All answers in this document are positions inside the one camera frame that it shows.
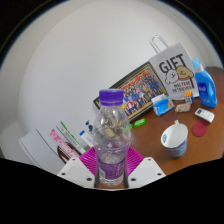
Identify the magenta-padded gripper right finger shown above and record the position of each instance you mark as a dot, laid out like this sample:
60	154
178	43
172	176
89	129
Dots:
145	169

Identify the white remote control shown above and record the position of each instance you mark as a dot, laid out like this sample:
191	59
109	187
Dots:
204	115

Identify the white paper gift bag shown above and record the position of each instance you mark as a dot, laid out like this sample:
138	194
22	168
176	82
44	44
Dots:
175	73

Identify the clear purple-capped water bottle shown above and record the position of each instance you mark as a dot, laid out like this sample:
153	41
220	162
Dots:
111	146

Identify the white blue-patterned cup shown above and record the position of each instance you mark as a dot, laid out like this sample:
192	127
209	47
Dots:
173	138

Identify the dark blue pump bottle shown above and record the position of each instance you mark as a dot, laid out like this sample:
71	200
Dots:
89	126

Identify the framed group photo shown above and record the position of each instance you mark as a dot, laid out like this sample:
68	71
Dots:
143	86

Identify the tall white printed box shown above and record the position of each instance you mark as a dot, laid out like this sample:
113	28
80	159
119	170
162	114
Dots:
71	136

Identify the blue tissue pack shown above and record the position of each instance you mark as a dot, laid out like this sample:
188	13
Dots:
162	105

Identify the flat round red coaster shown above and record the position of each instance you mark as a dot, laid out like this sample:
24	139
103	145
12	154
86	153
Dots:
201	128

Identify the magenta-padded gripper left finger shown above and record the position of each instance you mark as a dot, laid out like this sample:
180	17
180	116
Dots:
78	170

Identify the small pale snack packet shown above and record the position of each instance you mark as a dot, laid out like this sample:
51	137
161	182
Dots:
183	107

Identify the white refrigerator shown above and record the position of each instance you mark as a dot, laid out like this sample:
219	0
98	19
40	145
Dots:
40	153

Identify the blue detergent bottle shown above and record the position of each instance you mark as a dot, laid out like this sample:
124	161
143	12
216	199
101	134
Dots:
206	88

